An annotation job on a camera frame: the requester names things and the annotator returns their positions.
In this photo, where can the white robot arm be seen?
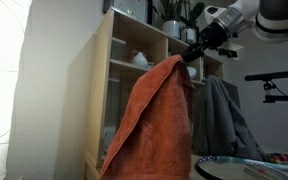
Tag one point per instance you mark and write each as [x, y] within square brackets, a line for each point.
[266, 19]

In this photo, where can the white bowl on shelf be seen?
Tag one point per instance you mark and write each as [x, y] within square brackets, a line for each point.
[192, 72]

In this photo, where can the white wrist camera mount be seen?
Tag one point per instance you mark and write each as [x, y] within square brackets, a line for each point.
[233, 22]

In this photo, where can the white plant pot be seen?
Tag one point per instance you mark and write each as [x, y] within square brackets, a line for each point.
[188, 35]
[172, 28]

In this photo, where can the framed certificate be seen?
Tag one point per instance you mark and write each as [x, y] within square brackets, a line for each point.
[139, 9]

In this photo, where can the wooden shelf cabinet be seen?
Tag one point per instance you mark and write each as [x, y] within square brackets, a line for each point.
[113, 75]

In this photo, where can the green houseplant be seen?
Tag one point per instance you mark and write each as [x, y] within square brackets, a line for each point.
[181, 10]

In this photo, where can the orange towel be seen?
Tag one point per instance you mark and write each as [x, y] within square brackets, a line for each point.
[153, 141]

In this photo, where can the colourful toy balls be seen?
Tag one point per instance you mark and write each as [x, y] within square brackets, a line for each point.
[277, 158]

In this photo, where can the grey jacket on chair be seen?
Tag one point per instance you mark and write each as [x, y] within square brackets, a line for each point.
[219, 127]

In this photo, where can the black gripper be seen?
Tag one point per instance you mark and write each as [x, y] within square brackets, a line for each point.
[212, 36]

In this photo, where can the white ceramic teapot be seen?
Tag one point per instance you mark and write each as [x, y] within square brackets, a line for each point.
[139, 59]

